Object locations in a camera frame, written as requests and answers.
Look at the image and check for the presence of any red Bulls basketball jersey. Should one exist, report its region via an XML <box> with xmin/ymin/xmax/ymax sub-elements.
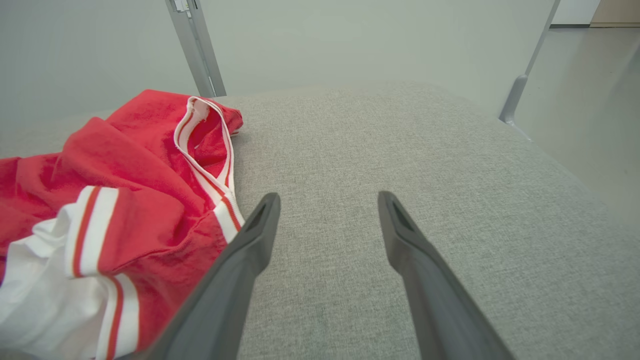
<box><xmin>0</xmin><ymin>89</ymin><xmax>246</xmax><ymax>360</ymax></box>

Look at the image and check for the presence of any beige wooden panel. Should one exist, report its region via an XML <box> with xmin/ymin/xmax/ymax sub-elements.
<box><xmin>590</xmin><ymin>0</ymin><xmax>640</xmax><ymax>28</ymax></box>

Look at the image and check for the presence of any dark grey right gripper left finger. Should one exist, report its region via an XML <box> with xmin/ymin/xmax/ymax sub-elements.
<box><xmin>144</xmin><ymin>192</ymin><xmax>282</xmax><ymax>360</ymax></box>

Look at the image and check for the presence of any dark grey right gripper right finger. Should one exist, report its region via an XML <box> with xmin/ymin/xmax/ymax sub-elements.
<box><xmin>377</xmin><ymin>190</ymin><xmax>516</xmax><ymax>360</ymax></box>

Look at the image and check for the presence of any grey fabric sofa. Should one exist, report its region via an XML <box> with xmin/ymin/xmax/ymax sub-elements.
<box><xmin>0</xmin><ymin>82</ymin><xmax>640</xmax><ymax>360</ymax></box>

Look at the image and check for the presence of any grey metal partition post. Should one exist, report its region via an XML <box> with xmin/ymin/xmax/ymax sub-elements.
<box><xmin>498</xmin><ymin>0</ymin><xmax>562</xmax><ymax>127</ymax></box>
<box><xmin>165</xmin><ymin>0</ymin><xmax>227</xmax><ymax>98</ymax></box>

